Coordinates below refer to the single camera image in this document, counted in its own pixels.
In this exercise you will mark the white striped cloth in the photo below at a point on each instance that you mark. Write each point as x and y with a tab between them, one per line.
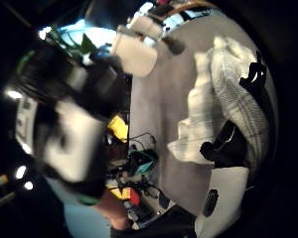
218	105

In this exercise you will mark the white box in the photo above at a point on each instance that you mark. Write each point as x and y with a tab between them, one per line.
135	54

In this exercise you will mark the green plant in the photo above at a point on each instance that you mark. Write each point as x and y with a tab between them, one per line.
76	43

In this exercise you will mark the white marker cube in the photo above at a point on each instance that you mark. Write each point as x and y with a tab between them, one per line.
76	145

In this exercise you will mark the yellow and red object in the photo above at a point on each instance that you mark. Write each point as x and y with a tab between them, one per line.
125	193

